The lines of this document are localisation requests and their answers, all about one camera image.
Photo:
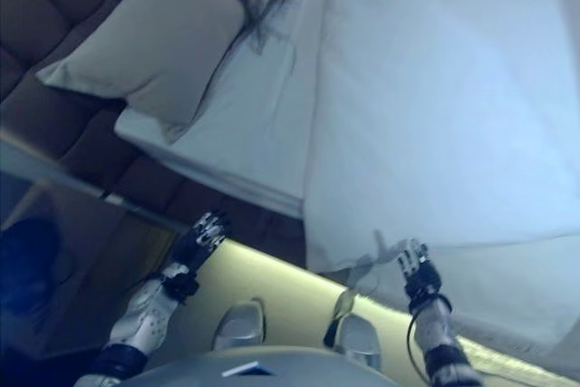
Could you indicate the wooden nightstand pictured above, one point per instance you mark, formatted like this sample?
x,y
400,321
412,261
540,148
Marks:
x,y
68,224

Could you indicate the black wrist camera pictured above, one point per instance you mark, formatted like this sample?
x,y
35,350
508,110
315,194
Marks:
x,y
428,304
181,287

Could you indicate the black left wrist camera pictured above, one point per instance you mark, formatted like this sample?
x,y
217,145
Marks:
x,y
181,287

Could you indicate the beige pillow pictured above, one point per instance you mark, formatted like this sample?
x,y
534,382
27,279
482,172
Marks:
x,y
154,47

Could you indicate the white fitted sheet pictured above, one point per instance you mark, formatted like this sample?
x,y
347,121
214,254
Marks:
x,y
244,133

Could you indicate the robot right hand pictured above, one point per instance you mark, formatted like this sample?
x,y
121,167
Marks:
x,y
421,276

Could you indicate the robot right leg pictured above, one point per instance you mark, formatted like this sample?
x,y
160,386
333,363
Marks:
x,y
360,337

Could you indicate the small blue white card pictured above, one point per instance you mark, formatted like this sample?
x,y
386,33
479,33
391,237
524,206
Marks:
x,y
249,370

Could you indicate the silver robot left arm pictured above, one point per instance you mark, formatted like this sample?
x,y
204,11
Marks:
x,y
145,319

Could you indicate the smooth white duvet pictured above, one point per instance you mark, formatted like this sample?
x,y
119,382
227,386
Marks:
x,y
430,110

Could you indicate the grey robot torso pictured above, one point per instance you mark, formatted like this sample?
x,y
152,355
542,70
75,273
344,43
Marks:
x,y
294,369

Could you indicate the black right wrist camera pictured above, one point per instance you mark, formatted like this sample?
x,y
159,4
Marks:
x,y
428,304

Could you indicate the brown tufted headboard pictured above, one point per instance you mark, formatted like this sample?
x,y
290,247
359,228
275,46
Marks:
x,y
50,11

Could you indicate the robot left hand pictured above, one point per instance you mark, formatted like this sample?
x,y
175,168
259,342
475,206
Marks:
x,y
199,246

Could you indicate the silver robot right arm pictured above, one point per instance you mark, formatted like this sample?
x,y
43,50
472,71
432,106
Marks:
x,y
437,337

